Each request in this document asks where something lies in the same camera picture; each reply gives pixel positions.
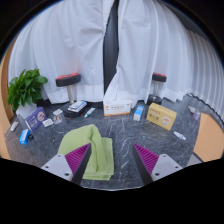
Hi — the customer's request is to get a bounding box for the light green towel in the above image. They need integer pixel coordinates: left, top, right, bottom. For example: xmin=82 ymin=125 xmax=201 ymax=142
xmin=57 ymin=123 xmax=115 ymax=182

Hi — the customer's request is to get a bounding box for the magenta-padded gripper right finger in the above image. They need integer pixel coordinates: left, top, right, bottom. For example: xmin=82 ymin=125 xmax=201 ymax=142
xmin=131 ymin=143 xmax=184 ymax=186

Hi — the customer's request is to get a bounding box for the small black and red dumbbell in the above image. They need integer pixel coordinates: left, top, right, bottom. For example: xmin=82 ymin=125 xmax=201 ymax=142
xmin=146 ymin=72 xmax=168 ymax=106

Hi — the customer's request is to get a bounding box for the small white and blue box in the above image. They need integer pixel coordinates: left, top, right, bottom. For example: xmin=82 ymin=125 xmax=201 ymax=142
xmin=132 ymin=105 xmax=145 ymax=122

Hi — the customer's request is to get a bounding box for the white curtain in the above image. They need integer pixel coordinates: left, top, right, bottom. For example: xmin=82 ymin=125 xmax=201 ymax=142
xmin=7 ymin=0 xmax=116 ymax=104
xmin=103 ymin=0 xmax=224 ymax=121

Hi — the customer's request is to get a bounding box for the green plant in white pot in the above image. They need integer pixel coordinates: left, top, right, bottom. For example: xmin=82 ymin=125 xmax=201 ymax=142
xmin=6 ymin=68 xmax=49 ymax=120

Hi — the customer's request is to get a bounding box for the blister pack with brown pills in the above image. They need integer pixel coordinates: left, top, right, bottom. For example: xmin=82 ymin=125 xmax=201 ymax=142
xmin=53 ymin=114 xmax=64 ymax=125

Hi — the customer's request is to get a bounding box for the white and blue flat box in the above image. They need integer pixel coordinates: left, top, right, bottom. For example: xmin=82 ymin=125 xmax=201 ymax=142
xmin=67 ymin=100 xmax=88 ymax=113

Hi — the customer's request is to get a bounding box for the large black and red dumbbell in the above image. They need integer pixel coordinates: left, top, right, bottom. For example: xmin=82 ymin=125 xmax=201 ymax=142
xmin=55 ymin=72 xmax=88 ymax=118

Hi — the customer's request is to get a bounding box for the white blister pack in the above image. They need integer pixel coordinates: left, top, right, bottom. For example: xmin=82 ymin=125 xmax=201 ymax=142
xmin=42 ymin=118 xmax=54 ymax=128

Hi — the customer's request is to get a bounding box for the small white sachet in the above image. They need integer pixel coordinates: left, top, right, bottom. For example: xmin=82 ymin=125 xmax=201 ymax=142
xmin=173 ymin=130 xmax=187 ymax=141

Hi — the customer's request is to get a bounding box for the yellow cardboard box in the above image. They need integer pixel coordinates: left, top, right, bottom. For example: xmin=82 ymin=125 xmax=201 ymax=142
xmin=145 ymin=102 xmax=178 ymax=131

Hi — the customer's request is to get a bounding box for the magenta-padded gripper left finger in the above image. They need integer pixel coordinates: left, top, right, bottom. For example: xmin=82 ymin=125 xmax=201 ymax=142
xmin=40 ymin=142 xmax=93 ymax=186

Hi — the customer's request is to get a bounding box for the purple cardboard box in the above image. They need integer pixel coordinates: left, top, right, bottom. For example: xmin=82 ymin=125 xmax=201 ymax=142
xmin=24 ymin=106 xmax=48 ymax=133

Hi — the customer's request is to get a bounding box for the white and orange box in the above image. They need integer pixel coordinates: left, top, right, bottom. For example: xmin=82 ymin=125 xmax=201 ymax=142
xmin=102 ymin=99 xmax=133 ymax=117

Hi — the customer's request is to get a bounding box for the white flat packet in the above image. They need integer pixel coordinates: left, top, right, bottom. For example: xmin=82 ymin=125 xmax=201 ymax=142
xmin=9 ymin=121 xmax=20 ymax=132

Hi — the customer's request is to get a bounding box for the white tube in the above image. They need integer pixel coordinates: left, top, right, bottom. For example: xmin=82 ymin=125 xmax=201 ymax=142
xmin=83 ymin=107 xmax=96 ymax=119

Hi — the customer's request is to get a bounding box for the orange wooden cabinet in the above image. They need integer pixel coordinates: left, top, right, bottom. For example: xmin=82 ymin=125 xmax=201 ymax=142
xmin=186 ymin=112 xmax=224 ymax=167

